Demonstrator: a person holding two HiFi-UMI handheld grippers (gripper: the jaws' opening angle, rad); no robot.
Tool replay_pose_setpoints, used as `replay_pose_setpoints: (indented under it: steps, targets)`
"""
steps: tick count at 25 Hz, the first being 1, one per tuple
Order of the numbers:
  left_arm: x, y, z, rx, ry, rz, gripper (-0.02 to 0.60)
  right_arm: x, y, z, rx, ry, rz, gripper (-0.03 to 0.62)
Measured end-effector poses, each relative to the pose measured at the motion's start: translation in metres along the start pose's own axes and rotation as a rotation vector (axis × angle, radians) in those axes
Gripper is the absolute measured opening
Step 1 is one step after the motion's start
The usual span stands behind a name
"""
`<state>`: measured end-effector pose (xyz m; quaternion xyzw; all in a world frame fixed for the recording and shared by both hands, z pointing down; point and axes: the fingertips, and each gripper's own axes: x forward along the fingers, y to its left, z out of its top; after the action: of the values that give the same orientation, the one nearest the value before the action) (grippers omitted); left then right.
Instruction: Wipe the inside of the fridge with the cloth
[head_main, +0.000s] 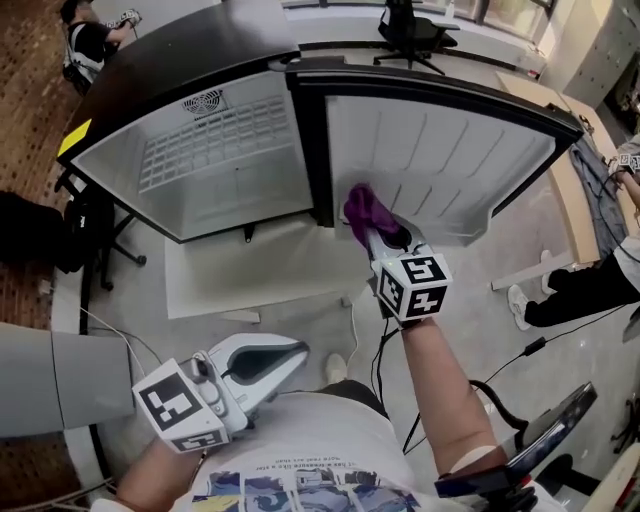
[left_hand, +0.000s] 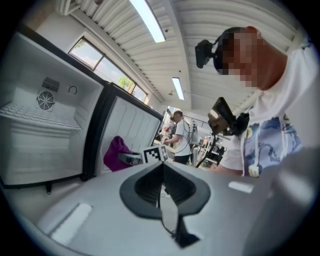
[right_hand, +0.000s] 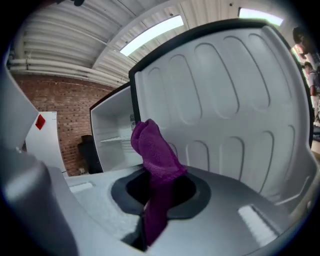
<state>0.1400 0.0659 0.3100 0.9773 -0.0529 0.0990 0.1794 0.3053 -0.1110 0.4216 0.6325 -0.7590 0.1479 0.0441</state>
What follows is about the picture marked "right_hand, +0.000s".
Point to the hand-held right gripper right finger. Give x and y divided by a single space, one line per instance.
225 212

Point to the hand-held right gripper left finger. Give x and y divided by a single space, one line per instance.
87 200

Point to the purple cleaning cloth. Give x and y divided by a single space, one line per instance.
157 155

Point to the black mini fridge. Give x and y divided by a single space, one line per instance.
225 100

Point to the black armrest office chair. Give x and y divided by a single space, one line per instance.
87 155

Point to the grey cabinet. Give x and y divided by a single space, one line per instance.
15 112

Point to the long ceiling light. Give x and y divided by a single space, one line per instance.
150 35

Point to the short ceiling light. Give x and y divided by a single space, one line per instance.
260 15

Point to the red diamond wall sign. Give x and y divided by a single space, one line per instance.
40 122

